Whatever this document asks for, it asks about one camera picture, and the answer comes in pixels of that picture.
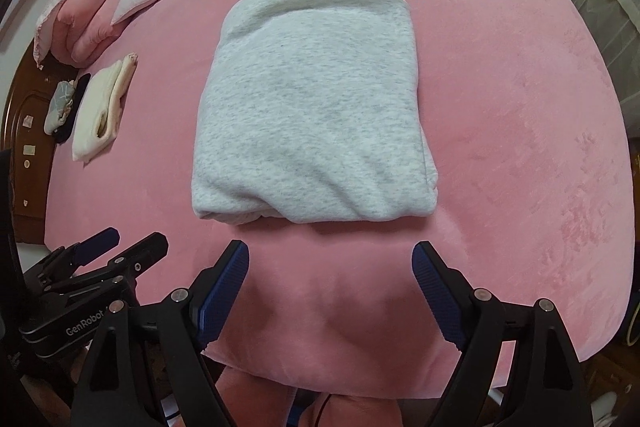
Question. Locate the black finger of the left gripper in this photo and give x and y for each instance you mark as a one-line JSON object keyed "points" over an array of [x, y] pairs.
{"points": [[66, 260], [118, 279]]}

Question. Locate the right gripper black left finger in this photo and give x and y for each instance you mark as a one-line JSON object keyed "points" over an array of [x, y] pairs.
{"points": [[140, 354]]}

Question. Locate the light grey hoodie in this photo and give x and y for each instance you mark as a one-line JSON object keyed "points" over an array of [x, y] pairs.
{"points": [[310, 114]]}

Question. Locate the pink pyjama legs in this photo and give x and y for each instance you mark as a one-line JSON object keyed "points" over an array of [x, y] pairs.
{"points": [[258, 402]]}

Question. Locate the cream folded garment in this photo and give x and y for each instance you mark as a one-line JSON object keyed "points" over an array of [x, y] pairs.
{"points": [[98, 117]]}

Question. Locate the grey small folded cloth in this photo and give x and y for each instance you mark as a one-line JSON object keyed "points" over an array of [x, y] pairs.
{"points": [[59, 106]]}

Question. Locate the dark wooden headboard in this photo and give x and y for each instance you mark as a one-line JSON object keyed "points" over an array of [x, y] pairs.
{"points": [[32, 150]]}

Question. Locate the pink fleece bed blanket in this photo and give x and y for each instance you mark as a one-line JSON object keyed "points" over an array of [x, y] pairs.
{"points": [[534, 198]]}

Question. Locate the pink folded quilt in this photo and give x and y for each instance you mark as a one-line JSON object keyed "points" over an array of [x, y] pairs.
{"points": [[75, 32]]}

